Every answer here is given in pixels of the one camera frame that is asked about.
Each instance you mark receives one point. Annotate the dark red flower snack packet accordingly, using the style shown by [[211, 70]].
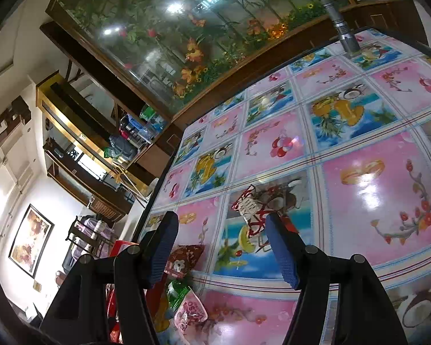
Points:
[[183, 259]]

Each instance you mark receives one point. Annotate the red white snack packet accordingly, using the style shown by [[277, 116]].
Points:
[[254, 205]]

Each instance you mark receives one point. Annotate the glass flower painting panel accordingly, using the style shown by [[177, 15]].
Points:
[[173, 50]]

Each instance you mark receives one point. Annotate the green snack packet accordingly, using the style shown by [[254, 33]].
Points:
[[176, 292]]

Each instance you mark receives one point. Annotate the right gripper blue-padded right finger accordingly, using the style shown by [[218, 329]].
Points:
[[288, 249]]

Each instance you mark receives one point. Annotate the bottles on wooden counter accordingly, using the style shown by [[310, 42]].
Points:
[[134, 134]]

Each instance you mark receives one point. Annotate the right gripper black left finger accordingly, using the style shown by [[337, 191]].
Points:
[[158, 249]]

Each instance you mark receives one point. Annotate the red gift box white interior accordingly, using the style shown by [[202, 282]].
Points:
[[118, 304]]

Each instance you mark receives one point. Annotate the metal flashlight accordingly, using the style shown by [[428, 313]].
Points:
[[345, 35]]

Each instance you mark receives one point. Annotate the pink snack packet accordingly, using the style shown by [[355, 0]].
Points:
[[190, 313]]

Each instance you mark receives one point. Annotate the framed wall picture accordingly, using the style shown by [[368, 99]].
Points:
[[30, 241]]

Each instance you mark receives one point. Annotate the floral plastic tablecloth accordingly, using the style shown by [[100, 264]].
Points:
[[338, 145]]

